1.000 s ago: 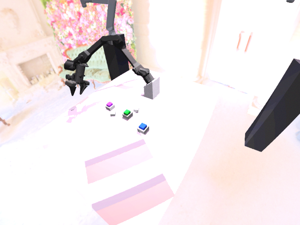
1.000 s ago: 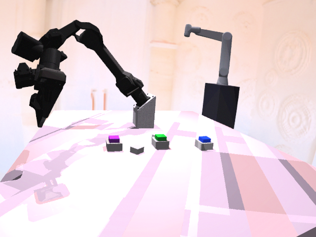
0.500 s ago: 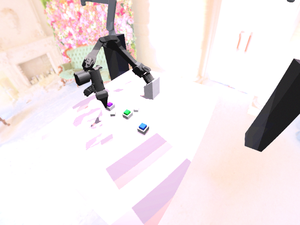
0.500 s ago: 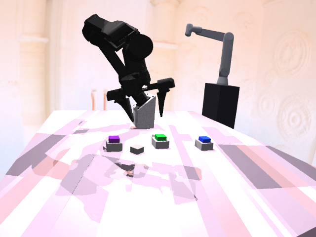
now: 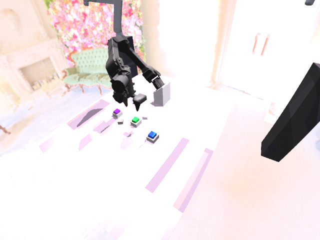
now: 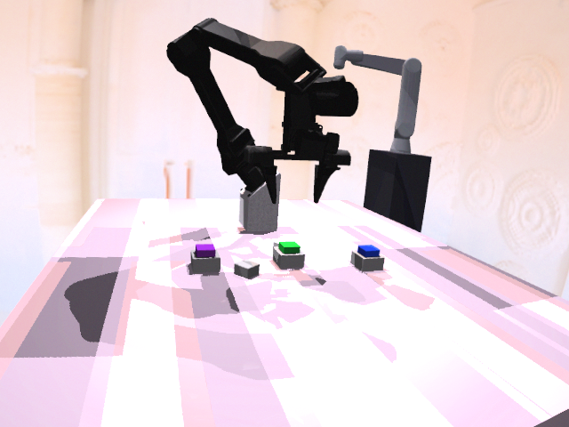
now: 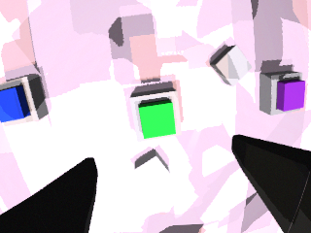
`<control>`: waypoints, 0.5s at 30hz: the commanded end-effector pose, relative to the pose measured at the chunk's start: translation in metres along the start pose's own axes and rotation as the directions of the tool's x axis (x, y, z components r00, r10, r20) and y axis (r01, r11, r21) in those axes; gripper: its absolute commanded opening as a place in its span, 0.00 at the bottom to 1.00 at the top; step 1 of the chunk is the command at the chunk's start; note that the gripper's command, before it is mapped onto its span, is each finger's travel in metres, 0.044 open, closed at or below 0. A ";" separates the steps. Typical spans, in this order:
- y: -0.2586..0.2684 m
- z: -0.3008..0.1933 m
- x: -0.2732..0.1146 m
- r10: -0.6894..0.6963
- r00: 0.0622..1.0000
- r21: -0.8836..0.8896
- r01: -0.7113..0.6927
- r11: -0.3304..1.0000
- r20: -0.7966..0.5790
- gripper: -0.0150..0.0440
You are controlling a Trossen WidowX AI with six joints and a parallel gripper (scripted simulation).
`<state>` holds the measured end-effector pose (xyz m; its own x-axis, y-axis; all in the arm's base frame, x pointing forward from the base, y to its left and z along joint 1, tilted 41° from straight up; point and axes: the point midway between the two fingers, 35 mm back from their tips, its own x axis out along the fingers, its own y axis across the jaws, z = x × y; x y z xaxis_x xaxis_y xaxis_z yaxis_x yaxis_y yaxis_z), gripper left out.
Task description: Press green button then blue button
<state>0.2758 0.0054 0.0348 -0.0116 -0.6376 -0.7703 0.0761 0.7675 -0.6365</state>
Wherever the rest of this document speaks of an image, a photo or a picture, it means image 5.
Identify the blue button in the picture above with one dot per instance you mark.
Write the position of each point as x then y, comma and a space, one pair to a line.
152, 137

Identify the green button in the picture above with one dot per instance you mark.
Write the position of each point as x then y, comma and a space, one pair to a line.
136, 122

